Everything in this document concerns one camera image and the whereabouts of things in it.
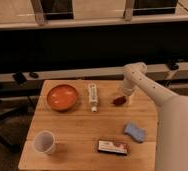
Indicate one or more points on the black phone on ledge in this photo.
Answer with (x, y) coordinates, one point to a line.
(19, 78)

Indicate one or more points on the small black object on ledge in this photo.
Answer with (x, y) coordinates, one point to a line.
(33, 75)

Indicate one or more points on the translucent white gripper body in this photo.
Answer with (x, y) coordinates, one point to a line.
(129, 99)

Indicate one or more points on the blue sponge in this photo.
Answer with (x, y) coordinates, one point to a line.
(137, 133)

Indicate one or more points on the translucent plastic cup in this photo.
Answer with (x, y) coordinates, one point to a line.
(44, 142)

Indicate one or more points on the orange ceramic bowl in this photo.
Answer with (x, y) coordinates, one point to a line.
(62, 97)

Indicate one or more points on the white toothpaste tube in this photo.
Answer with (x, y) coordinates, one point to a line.
(93, 96)

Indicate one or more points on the wooden table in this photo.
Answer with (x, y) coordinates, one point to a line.
(78, 131)

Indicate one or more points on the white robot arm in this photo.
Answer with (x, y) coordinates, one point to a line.
(172, 128)

